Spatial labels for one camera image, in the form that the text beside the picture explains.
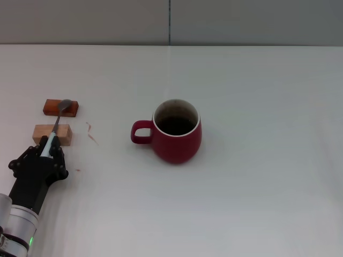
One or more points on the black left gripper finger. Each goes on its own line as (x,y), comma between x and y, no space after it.
(25,158)
(59,163)

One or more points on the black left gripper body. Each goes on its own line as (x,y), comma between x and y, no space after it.
(32,182)

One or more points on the dark reddish wooden block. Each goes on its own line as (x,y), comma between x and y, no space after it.
(50,107)

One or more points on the red ceramic mug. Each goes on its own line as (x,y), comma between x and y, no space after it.
(177,147)

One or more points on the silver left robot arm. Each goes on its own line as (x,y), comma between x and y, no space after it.
(18,230)

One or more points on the light wooden block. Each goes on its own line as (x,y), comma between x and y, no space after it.
(64,132)

